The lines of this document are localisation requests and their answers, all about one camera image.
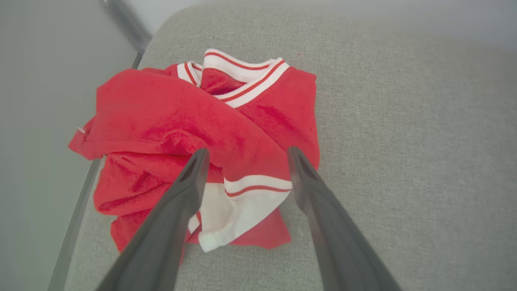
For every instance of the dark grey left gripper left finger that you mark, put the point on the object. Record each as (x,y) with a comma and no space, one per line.
(161,234)

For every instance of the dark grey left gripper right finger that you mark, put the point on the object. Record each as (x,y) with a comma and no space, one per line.
(339,242)

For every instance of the red garment with white trim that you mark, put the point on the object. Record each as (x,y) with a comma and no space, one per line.
(161,117)

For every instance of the light grey fabric sofa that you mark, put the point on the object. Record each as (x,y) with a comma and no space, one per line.
(404,161)

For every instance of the grey wall skirting board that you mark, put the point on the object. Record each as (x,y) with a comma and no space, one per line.
(129,26)

